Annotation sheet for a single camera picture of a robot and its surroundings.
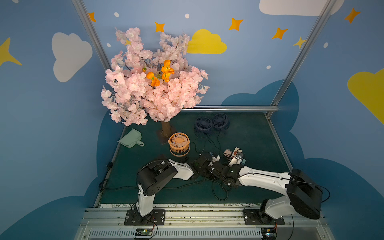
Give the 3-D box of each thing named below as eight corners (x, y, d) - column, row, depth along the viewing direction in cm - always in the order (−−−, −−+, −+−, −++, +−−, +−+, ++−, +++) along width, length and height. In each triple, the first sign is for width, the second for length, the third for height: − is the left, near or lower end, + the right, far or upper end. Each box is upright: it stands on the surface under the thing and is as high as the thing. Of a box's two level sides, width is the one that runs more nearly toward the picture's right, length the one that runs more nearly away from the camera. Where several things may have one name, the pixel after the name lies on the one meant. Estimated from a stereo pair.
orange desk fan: (168, 157, 98) (167, 150, 91) (170, 139, 107) (169, 132, 100) (190, 157, 98) (189, 150, 91) (190, 139, 107) (190, 132, 100)
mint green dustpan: (120, 143, 106) (118, 140, 103) (133, 130, 113) (132, 127, 110) (137, 152, 101) (135, 150, 98) (149, 139, 108) (148, 136, 106)
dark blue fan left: (194, 136, 107) (194, 129, 101) (194, 124, 115) (194, 117, 108) (212, 136, 107) (213, 129, 101) (211, 124, 115) (212, 117, 109)
